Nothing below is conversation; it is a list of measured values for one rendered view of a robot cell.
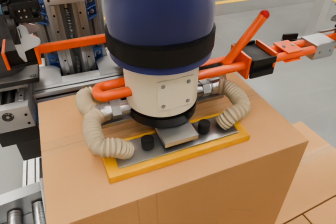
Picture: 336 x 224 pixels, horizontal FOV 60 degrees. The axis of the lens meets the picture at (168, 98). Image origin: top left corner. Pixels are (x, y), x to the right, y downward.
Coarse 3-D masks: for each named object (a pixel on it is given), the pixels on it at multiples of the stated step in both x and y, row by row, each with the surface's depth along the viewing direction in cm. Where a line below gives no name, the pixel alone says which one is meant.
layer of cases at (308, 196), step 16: (304, 128) 149; (320, 144) 140; (304, 160) 132; (320, 160) 132; (304, 176) 125; (320, 176) 125; (288, 192) 119; (304, 192) 119; (320, 192) 119; (288, 208) 113; (304, 208) 113; (320, 208) 113
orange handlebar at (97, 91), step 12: (84, 36) 83; (96, 36) 83; (48, 48) 79; (60, 48) 80; (276, 48) 78; (288, 48) 76; (300, 48) 76; (312, 48) 77; (216, 60) 72; (276, 60) 74; (288, 60) 76; (204, 72) 68; (216, 72) 69; (228, 72) 70; (96, 84) 64; (108, 84) 64; (120, 84) 65; (96, 96) 61; (108, 96) 61; (120, 96) 62
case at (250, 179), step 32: (224, 96) 83; (256, 96) 83; (64, 128) 73; (128, 128) 73; (256, 128) 73; (288, 128) 73; (64, 160) 65; (96, 160) 65; (192, 160) 65; (224, 160) 65; (256, 160) 66; (288, 160) 71; (64, 192) 58; (96, 192) 58; (128, 192) 58; (160, 192) 59; (192, 192) 63; (224, 192) 68; (256, 192) 75
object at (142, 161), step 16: (208, 128) 67; (240, 128) 70; (144, 144) 63; (160, 144) 65; (176, 144) 65; (192, 144) 65; (208, 144) 66; (224, 144) 67; (112, 160) 62; (128, 160) 62; (144, 160) 62; (160, 160) 62; (176, 160) 64; (112, 176) 59; (128, 176) 61
